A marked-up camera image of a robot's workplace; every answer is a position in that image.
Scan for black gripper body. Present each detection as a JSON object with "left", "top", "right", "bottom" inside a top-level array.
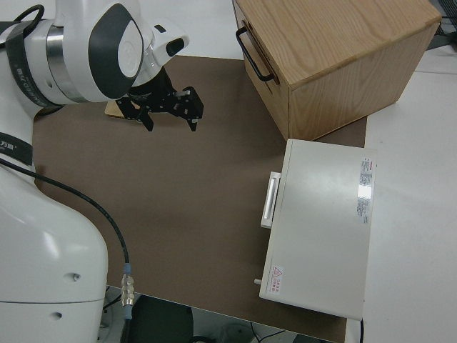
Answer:
[{"left": 127, "top": 70, "right": 186, "bottom": 115}]

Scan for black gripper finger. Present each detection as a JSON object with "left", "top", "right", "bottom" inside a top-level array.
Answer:
[
  {"left": 177, "top": 85, "right": 205, "bottom": 132},
  {"left": 114, "top": 97, "right": 155, "bottom": 132}
]

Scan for light wooden rack base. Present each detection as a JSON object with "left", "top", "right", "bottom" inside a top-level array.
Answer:
[{"left": 104, "top": 101, "right": 126, "bottom": 119}]

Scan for brown table mat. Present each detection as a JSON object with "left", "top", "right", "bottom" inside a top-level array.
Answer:
[{"left": 31, "top": 55, "right": 368, "bottom": 343}]

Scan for wooden drawer cabinet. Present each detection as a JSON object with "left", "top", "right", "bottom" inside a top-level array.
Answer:
[{"left": 231, "top": 0, "right": 442, "bottom": 141}]

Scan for white microwave oven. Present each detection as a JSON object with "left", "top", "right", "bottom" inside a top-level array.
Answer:
[{"left": 253, "top": 138, "right": 378, "bottom": 321}]

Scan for black equipment behind cabinet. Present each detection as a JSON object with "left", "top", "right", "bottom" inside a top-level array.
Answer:
[{"left": 426, "top": 0, "right": 457, "bottom": 51}]

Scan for black metal drawer handle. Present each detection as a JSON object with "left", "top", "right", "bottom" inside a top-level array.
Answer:
[{"left": 235, "top": 27, "right": 276, "bottom": 82}]

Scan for black cable with metal connector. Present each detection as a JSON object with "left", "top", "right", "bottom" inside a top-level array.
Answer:
[{"left": 0, "top": 158, "right": 136, "bottom": 343}]

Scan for white oven door handle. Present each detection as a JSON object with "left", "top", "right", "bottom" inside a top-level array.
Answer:
[{"left": 260, "top": 171, "right": 282, "bottom": 229}]

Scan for black cable loop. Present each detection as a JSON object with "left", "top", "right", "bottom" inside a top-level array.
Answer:
[{"left": 0, "top": 4, "right": 46, "bottom": 47}]

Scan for black floor cables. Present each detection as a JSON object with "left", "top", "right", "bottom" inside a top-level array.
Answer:
[{"left": 192, "top": 320, "right": 288, "bottom": 343}]

